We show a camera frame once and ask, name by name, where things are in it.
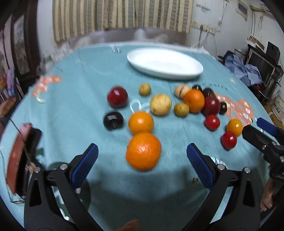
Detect small orange tomato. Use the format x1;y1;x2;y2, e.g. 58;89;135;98
226;119;243;137

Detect red cherry tomato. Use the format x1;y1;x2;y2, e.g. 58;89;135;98
221;131;237;150

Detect small black cherry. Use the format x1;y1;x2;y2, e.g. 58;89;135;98
219;101;228;115

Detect small red tomato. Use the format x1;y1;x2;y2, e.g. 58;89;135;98
204;115;220;131

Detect dark red apple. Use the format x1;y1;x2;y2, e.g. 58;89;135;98
202;96;220;116

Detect small olive yellow fruit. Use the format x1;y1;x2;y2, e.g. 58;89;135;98
174;103;190;117

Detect pale striped pepino melon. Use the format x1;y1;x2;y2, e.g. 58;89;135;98
174;85;191;99

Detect large yellow potato fruit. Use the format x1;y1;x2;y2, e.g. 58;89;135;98
150;94;172;116

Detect large front orange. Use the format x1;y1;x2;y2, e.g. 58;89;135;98
126;132;162;171

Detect black plum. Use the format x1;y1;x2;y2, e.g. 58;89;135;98
103;111;124;130

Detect medium orange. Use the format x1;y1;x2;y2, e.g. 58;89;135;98
128;111;154;135

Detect dark red plum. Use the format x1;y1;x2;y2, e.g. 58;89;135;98
107;87;128;108

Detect dark brown passion fruit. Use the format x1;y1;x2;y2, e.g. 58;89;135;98
203;88;217;99

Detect person's right hand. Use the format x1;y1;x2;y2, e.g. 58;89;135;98
260;179;275;212

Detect blue clothes pile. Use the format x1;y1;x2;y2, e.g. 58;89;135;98
224;54;263;87

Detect red round object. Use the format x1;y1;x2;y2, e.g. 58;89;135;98
6;123;32;194

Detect black speaker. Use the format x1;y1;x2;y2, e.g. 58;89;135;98
266;41;281;62

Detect white oval plate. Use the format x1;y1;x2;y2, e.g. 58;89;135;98
127;48;204;81

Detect teal printed tablecloth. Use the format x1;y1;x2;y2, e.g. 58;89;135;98
1;45;269;230

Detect dark framed picture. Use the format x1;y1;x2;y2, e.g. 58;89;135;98
11;7;39;83

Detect striped beige curtain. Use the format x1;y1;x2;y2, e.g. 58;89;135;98
53;0;193;43

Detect wall power strip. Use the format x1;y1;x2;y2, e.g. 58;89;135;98
191;21;216;35

